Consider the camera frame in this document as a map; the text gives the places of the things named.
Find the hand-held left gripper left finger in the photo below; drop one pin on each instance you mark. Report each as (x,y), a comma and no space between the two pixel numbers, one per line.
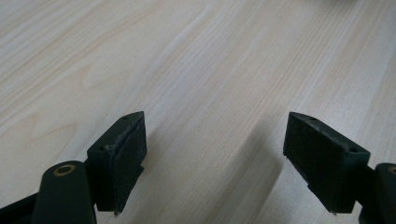
(121,165)

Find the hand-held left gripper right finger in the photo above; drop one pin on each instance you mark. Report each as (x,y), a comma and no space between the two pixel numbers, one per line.
(323,165)

